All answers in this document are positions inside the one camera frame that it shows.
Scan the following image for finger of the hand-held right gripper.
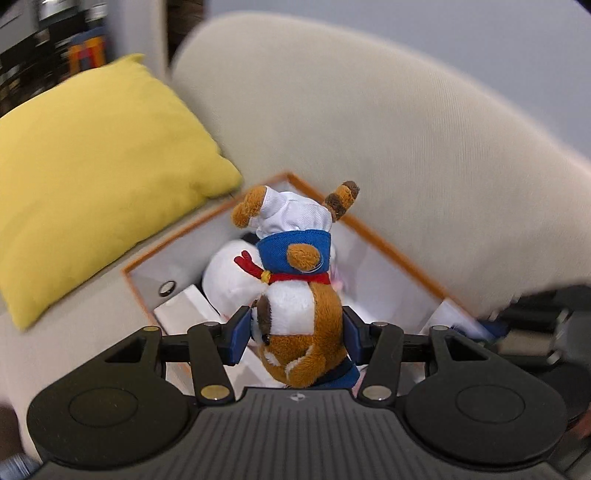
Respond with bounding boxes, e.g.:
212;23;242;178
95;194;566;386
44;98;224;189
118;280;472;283
498;340;561;367
478;307;571;340

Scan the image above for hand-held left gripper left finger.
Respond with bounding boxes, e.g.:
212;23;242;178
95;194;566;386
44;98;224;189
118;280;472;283
104;307;252;406

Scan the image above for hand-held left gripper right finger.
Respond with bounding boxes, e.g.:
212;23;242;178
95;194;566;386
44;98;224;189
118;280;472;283
342;306;485;404

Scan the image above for white plush pink striped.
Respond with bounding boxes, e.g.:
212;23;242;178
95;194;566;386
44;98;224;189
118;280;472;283
202;237;266;319

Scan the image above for brown bear plush blue shirt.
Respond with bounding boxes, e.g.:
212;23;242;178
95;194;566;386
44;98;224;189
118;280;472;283
232;181;362;389

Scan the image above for white rectangular box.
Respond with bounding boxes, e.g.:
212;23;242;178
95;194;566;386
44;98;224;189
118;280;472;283
154;282;282;400

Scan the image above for orange cardboard box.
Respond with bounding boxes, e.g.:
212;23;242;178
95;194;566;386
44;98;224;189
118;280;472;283
121;172;490;400

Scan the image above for yellow pillow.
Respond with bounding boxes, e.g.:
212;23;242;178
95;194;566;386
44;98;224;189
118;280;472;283
0;53;245;330

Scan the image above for beige sofa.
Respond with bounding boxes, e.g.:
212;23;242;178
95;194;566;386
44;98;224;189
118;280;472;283
0;11;591;416

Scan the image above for colourful stool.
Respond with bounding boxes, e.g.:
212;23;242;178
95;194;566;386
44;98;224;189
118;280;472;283
68;28;108;75

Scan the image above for black dining chairs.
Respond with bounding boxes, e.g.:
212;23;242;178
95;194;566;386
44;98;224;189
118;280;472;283
0;0;112;112

